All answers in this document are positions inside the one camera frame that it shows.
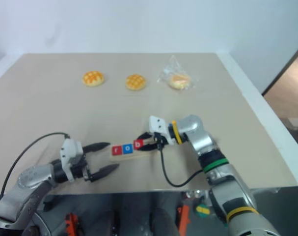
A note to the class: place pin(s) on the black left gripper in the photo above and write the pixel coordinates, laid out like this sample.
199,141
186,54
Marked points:
83,169

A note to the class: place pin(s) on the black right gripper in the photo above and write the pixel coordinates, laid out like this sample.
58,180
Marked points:
161,140

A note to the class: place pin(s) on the red letter b block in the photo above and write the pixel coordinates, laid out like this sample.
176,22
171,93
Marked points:
138,144

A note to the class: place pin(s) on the long wooden tray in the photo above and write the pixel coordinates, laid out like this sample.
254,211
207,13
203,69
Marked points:
129,156

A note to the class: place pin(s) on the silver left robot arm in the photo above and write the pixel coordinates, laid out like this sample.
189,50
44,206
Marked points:
31,179

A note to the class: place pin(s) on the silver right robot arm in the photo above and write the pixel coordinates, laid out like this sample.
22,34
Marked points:
202,142

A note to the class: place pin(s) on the red letter r block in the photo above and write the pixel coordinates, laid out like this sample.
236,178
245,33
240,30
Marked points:
116,150

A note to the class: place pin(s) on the blue letter o block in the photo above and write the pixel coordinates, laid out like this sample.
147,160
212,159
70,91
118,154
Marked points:
127,148

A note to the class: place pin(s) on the beige table mat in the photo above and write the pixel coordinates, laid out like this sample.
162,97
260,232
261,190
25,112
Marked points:
65,110

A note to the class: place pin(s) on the round golden checkered bread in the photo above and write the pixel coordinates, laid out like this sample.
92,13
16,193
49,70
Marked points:
93,78
136,82

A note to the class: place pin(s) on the round bread in bag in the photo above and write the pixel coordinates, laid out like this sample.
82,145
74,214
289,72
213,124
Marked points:
180,81

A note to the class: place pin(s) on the orange and black tool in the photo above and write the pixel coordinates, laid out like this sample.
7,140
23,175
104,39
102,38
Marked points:
71,223

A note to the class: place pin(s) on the clear plastic bag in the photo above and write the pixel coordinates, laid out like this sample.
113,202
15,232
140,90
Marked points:
174,67

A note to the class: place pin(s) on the dark rounded shape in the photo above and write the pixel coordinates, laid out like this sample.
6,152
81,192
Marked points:
163,218

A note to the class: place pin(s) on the orange plastic part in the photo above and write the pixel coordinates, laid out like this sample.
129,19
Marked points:
184,218

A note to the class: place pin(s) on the green and yellow round button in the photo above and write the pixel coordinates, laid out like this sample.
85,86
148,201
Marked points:
202,210

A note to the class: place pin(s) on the small beige box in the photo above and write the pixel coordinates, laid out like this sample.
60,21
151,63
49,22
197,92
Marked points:
297,122

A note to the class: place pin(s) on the brown wooden door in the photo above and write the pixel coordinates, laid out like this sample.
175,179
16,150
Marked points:
288,83

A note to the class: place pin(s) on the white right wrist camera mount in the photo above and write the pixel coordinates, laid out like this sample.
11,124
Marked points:
158,124

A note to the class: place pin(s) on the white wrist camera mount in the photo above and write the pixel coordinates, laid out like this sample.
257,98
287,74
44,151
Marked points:
158,124
69,152

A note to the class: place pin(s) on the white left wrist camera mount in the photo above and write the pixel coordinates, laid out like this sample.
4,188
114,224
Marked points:
69,152

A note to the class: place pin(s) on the white table frame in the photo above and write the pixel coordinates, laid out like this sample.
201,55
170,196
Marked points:
261,110

